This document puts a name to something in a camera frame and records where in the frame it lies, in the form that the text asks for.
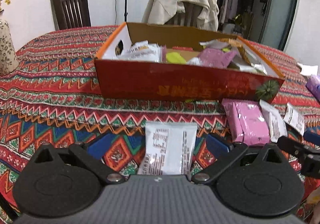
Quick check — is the white snack packet back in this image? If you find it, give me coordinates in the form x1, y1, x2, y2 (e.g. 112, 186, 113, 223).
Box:
137, 121, 197, 176

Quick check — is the white small snack packet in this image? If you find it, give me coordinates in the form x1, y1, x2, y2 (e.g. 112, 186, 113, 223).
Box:
284, 102, 305, 136

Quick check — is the white narrow snack packet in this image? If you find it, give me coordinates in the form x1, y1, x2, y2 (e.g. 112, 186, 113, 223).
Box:
259, 100, 287, 143

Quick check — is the colourful patterned tablecloth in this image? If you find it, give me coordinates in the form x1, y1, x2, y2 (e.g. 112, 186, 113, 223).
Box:
0, 25, 320, 224

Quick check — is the purple packet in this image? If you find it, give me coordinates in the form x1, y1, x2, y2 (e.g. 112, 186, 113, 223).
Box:
306, 75, 320, 101

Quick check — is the white tissue paper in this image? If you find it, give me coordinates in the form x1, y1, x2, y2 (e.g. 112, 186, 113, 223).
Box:
297, 62, 318, 76

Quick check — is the pink snack packet in box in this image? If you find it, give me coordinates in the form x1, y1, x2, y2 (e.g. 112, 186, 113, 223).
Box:
197, 48, 238, 68

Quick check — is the lime green snack packet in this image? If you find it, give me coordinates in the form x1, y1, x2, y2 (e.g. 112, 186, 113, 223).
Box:
165, 52, 187, 65

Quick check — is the orange cardboard snack box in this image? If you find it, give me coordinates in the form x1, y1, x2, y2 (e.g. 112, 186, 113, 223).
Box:
94, 22, 285, 101

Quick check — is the floral ceramic vase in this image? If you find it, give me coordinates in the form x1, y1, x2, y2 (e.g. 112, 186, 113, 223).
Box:
0, 10, 19, 76

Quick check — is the wooden chair with jacket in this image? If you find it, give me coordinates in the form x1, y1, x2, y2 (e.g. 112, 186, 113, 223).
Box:
166, 2, 203, 28

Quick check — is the dark wooden chair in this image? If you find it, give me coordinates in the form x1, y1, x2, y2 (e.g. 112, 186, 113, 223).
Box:
53, 0, 91, 30

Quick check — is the beige jacket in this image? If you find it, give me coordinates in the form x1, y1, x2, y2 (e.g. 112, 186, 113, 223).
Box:
142, 0, 219, 32

